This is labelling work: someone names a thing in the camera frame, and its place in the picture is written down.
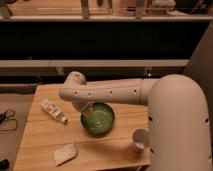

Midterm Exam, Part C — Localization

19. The white plastic bottle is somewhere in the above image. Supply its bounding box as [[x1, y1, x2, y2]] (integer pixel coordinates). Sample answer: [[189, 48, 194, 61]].
[[40, 99, 68, 124]]

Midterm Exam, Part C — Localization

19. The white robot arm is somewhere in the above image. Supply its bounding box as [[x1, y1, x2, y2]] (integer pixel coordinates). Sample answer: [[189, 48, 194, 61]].
[[59, 71, 213, 171]]

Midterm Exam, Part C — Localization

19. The green ceramic bowl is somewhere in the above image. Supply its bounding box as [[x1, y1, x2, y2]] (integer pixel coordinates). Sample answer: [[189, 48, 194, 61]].
[[81, 102, 115, 135]]

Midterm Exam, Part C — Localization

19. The beige sponge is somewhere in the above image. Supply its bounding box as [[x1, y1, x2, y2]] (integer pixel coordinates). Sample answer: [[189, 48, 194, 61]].
[[53, 143, 77, 166]]

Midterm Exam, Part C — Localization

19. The wooden table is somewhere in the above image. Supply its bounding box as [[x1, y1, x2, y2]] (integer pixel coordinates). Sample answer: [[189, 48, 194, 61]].
[[14, 84, 150, 171]]

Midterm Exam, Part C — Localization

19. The white paper cup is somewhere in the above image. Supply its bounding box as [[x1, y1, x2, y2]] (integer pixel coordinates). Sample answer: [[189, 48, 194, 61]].
[[132, 129, 149, 153]]

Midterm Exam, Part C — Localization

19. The grey cabinet right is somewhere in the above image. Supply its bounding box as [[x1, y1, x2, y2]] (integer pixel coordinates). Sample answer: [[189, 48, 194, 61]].
[[182, 23, 213, 101]]

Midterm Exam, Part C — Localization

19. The black cable left floor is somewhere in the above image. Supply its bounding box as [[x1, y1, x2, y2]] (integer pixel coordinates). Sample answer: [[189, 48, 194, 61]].
[[0, 109, 19, 132]]

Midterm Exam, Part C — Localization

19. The long wall shelf rail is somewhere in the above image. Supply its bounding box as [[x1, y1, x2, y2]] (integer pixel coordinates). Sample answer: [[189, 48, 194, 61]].
[[0, 60, 189, 68]]

